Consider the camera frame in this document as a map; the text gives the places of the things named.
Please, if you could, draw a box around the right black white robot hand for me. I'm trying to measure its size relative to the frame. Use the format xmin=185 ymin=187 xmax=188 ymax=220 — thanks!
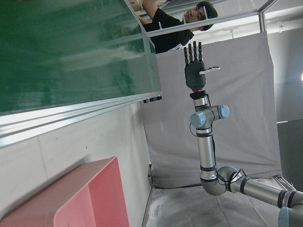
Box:
xmin=183 ymin=41 xmax=221 ymax=92

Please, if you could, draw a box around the pink plastic basket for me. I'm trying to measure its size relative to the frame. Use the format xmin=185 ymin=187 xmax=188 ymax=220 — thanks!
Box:
xmin=0 ymin=156 xmax=130 ymax=227

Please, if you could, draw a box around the grey fabric curtain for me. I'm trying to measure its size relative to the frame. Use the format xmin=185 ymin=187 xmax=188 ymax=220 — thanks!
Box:
xmin=139 ymin=32 xmax=282 ymax=189

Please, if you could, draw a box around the grey conveyor end roller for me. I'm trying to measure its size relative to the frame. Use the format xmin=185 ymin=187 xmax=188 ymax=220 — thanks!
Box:
xmin=143 ymin=94 xmax=163 ymax=104

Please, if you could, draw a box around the person in black shirt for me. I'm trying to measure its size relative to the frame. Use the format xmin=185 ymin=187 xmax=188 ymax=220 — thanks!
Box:
xmin=137 ymin=0 xmax=219 ymax=54

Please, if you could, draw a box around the dark grey partition panel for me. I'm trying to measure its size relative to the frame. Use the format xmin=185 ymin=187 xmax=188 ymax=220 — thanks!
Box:
xmin=276 ymin=119 xmax=303 ymax=185

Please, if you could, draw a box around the green conveyor belt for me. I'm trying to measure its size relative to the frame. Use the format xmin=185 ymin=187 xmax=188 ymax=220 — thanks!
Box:
xmin=0 ymin=0 xmax=163 ymax=116
xmin=0 ymin=0 xmax=164 ymax=148

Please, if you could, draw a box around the grey floor sheet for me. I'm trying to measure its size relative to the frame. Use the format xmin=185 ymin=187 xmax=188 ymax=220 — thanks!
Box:
xmin=142 ymin=176 xmax=303 ymax=227

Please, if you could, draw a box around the aluminium cage frame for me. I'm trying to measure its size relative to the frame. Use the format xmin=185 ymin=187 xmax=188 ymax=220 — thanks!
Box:
xmin=142 ymin=0 xmax=279 ymax=38

